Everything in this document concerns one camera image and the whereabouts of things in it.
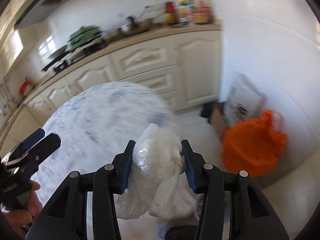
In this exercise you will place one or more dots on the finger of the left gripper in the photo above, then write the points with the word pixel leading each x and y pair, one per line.
pixel 38 153
pixel 22 147

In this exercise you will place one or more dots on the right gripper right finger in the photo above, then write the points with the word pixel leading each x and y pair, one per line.
pixel 251 214

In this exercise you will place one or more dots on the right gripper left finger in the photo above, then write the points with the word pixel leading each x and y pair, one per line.
pixel 65 214

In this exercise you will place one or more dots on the clear plastic bag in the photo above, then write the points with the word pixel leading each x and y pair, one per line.
pixel 157 164

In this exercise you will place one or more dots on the cream lower kitchen cabinets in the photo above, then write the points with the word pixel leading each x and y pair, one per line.
pixel 182 65

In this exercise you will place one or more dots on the left hand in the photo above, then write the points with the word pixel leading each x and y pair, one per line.
pixel 18 217

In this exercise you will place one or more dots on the red container on counter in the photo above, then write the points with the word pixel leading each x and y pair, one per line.
pixel 26 87

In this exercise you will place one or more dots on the blue floral tablecloth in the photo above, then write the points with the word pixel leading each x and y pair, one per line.
pixel 95 126

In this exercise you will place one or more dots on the orange fabric bag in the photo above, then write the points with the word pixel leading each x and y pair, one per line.
pixel 253 145

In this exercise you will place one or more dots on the dark trouser leg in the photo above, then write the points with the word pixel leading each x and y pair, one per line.
pixel 181 232

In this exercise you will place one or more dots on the black gas stove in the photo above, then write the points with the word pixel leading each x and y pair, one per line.
pixel 68 58

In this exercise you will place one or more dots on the pink cloth in bag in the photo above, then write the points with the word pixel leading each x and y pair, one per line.
pixel 277 121

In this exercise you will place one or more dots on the brown cardboard box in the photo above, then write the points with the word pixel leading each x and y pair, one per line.
pixel 217 119

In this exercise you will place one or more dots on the green electric pot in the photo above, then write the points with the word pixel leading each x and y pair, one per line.
pixel 82 35

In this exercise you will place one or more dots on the white printed paper bag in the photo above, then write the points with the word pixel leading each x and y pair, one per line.
pixel 244 100

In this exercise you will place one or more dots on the steel wok pan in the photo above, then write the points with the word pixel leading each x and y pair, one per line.
pixel 134 27

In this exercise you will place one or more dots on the red cap oil bottle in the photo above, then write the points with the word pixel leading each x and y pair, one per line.
pixel 170 14

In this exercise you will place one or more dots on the yellow condiment bottle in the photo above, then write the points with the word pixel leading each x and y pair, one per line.
pixel 184 12

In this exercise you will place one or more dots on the orange label condiment jar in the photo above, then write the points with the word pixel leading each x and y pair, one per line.
pixel 202 12

